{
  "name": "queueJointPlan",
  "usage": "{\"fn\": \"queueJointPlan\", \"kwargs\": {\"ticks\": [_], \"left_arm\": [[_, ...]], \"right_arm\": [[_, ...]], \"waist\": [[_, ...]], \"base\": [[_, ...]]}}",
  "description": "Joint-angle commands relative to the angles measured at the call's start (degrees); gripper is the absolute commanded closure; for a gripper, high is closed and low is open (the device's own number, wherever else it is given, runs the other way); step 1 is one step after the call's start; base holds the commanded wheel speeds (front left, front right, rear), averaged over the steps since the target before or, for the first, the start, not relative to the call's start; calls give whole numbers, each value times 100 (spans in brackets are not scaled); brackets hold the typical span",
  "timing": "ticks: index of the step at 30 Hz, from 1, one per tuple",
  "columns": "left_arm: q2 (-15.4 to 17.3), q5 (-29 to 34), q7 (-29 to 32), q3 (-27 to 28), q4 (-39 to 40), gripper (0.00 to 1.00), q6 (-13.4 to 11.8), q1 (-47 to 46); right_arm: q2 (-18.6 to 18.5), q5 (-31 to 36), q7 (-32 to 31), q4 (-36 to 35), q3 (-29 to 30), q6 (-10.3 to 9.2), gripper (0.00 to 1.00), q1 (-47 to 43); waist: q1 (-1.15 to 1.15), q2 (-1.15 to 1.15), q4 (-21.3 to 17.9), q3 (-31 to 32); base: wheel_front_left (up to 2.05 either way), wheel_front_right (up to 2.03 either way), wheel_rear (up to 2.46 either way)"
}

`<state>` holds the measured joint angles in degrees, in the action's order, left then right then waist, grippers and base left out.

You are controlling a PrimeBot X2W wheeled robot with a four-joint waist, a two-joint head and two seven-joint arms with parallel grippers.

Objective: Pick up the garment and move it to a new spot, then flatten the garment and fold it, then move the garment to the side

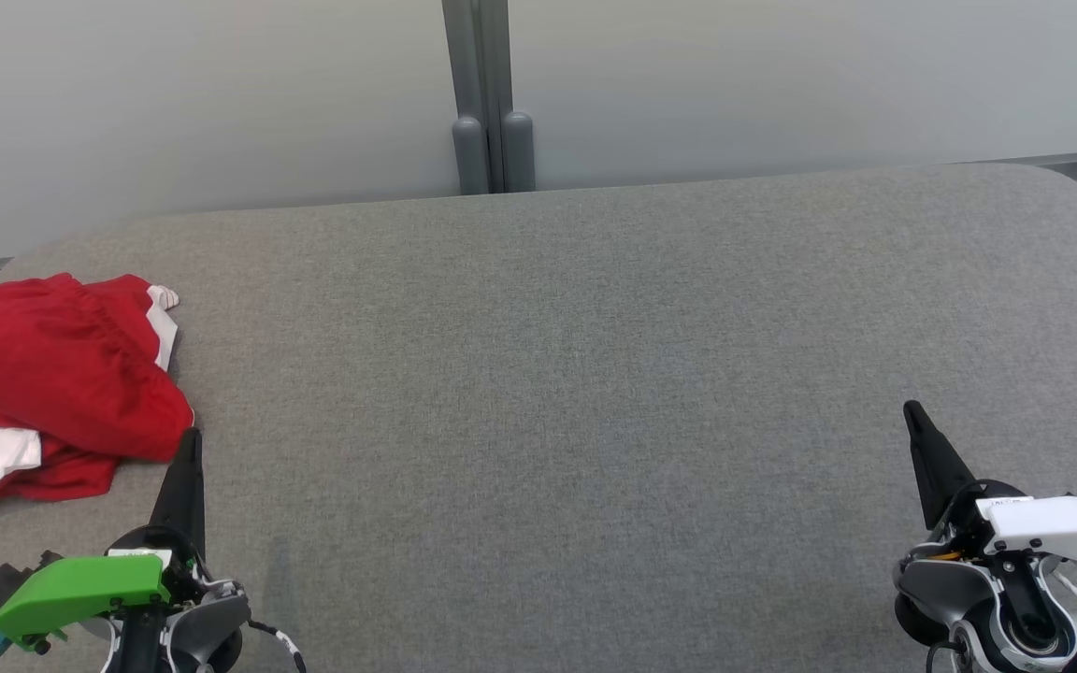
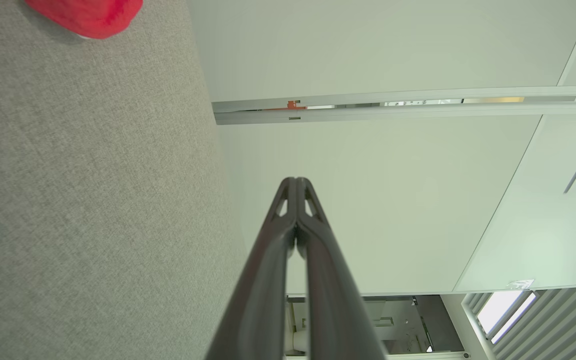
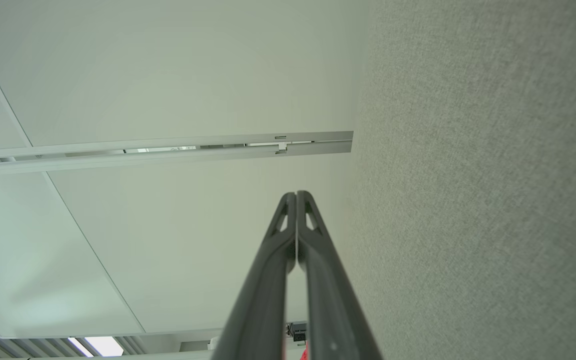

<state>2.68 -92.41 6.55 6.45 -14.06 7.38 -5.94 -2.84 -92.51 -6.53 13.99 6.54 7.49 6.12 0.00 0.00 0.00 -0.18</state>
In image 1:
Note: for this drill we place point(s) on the grey partition post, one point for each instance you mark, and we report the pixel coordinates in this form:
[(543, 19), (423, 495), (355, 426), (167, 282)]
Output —
[(478, 56)]

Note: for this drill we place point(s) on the red shorts white trim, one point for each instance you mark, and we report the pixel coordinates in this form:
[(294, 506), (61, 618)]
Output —
[(71, 374)]

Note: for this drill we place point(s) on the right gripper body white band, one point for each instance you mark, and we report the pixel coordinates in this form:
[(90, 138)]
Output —
[(1053, 523)]

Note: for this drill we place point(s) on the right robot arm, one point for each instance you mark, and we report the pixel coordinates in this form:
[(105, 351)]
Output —
[(969, 598)]

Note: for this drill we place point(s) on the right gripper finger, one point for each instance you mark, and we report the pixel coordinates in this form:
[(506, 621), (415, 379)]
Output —
[(939, 467)]

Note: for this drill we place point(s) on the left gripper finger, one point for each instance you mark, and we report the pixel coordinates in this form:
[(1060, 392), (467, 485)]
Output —
[(185, 495)]

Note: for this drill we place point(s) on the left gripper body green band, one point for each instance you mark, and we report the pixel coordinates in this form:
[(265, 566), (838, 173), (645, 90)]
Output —
[(80, 589)]

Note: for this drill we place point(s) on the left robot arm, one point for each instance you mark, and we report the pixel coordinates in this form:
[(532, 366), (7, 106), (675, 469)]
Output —
[(211, 622)]

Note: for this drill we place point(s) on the grey cylindrical post cap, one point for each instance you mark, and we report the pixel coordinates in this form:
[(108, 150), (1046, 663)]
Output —
[(518, 150), (469, 154)]

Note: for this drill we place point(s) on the grey fabric sofa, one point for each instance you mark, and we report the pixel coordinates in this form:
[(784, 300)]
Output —
[(548, 374)]

